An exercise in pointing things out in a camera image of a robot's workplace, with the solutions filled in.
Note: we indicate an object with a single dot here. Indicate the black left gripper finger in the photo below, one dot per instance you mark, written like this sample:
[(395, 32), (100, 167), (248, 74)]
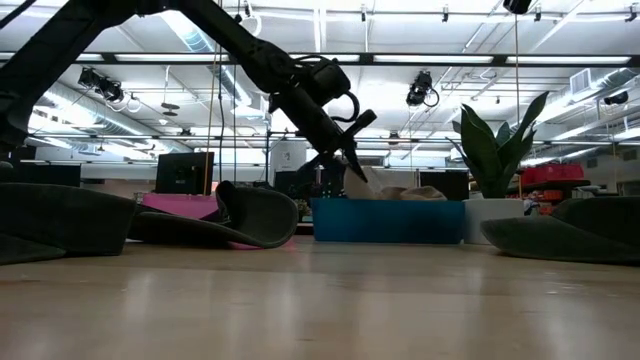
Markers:
[(356, 166), (361, 162)]

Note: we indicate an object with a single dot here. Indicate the beige cap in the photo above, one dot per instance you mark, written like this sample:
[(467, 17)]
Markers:
[(357, 190), (420, 194)]

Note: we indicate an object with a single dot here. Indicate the dark green cap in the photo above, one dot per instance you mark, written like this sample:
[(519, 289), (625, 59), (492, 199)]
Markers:
[(575, 235), (260, 215), (60, 220)]

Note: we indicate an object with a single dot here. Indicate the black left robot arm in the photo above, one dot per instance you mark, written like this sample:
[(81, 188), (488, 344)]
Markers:
[(55, 45)]

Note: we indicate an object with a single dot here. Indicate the white pillar with sign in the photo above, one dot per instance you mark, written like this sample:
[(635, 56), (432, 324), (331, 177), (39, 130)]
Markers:
[(287, 157)]

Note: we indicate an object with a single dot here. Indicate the blue plastic bin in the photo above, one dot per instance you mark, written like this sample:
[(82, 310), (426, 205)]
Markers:
[(390, 222)]

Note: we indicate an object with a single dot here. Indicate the black office partition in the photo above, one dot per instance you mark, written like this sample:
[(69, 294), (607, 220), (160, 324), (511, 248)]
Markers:
[(40, 175), (287, 185), (445, 185)]

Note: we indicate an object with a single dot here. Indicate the green snake plant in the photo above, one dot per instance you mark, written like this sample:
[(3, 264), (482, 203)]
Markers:
[(482, 150)]

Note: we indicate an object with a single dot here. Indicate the overhead light bar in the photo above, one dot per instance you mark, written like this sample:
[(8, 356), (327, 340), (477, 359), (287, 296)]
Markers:
[(435, 58)]

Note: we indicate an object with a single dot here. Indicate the black computer monitor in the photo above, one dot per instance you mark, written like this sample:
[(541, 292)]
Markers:
[(182, 172)]

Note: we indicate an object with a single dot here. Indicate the white plant pot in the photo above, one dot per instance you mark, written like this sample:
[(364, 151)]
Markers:
[(492, 222)]

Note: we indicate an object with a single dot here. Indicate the pink plastic bin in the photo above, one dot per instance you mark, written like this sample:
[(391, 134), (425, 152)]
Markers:
[(180, 206)]

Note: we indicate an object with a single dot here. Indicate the shelf with red bins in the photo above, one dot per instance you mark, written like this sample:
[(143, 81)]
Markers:
[(550, 173)]

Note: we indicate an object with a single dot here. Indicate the black ceiling projector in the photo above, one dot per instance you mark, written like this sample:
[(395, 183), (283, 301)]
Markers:
[(616, 97)]

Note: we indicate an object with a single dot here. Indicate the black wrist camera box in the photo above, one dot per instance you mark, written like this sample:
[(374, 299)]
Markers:
[(327, 77)]

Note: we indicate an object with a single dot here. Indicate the black hanging ceiling camera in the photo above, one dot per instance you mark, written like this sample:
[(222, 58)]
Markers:
[(420, 87)]

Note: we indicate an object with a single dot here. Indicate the black overhead camera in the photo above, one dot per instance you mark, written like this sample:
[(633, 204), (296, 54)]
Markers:
[(517, 5)]

